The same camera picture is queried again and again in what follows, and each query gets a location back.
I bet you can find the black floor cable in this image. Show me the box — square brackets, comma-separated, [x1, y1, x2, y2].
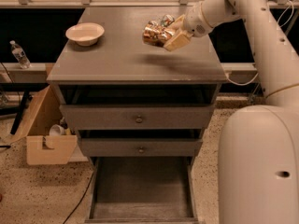
[62, 171, 95, 224]

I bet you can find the grey metal rail beam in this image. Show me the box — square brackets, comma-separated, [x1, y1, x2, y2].
[0, 63, 257, 83]

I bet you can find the light wooden box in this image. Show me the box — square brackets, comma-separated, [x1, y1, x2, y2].
[12, 86, 84, 165]

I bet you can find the white bowl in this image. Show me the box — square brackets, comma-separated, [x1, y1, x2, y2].
[65, 22, 105, 47]

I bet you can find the grey top drawer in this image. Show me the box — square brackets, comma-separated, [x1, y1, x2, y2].
[60, 105, 214, 130]

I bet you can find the grey middle drawer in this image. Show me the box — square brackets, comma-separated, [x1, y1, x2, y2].
[79, 138, 202, 157]

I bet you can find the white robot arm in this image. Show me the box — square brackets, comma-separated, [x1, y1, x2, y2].
[173, 0, 299, 224]

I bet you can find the white cable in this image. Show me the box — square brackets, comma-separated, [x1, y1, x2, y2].
[226, 0, 295, 87]

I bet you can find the crushed silver green can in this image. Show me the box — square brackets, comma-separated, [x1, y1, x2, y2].
[160, 14, 175, 27]

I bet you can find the clear plastic water bottle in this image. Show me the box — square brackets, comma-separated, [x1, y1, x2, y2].
[10, 40, 30, 69]

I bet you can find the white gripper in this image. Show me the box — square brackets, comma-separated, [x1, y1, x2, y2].
[164, 2, 213, 51]

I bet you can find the white cup in box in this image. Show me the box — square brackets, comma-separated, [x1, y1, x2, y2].
[50, 124, 65, 136]

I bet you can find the grey open bottom drawer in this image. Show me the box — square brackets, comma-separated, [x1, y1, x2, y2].
[84, 157, 199, 224]

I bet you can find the grey wooden drawer cabinet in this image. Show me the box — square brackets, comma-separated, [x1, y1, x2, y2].
[46, 6, 228, 224]

